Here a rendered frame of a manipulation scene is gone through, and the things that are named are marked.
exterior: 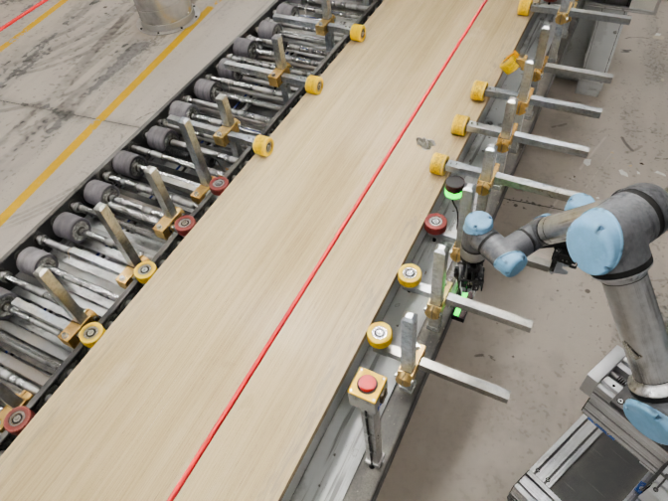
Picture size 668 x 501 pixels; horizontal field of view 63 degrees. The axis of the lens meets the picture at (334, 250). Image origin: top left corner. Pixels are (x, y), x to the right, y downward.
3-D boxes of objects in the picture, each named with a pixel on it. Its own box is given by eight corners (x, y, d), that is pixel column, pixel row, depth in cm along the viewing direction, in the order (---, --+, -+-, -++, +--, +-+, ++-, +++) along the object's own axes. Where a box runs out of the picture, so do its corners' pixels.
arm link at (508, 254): (542, 246, 140) (511, 221, 146) (509, 266, 137) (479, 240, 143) (536, 264, 146) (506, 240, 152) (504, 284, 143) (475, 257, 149)
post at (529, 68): (516, 152, 247) (537, 57, 210) (514, 157, 245) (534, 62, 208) (508, 150, 248) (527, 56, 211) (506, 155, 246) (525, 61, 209)
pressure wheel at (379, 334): (386, 335, 180) (386, 316, 171) (397, 355, 175) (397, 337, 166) (364, 344, 179) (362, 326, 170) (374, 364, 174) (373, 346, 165)
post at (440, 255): (439, 329, 195) (449, 245, 158) (436, 337, 193) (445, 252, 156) (430, 326, 196) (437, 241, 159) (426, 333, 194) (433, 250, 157)
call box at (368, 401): (388, 391, 131) (387, 377, 125) (376, 417, 127) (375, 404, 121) (361, 380, 133) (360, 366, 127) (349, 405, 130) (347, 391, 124)
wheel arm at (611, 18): (630, 22, 259) (632, 14, 256) (629, 25, 257) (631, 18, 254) (524, 7, 276) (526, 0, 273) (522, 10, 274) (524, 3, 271)
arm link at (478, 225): (479, 236, 142) (457, 216, 146) (475, 261, 150) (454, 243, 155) (502, 222, 144) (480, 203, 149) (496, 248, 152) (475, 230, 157)
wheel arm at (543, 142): (587, 153, 206) (590, 145, 203) (585, 159, 204) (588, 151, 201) (460, 124, 223) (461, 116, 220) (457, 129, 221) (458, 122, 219)
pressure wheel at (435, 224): (447, 236, 204) (450, 215, 195) (440, 250, 200) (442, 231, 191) (427, 230, 207) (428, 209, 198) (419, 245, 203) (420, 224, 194)
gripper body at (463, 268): (456, 291, 164) (459, 267, 155) (455, 268, 169) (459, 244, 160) (482, 292, 163) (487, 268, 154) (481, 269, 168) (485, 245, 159)
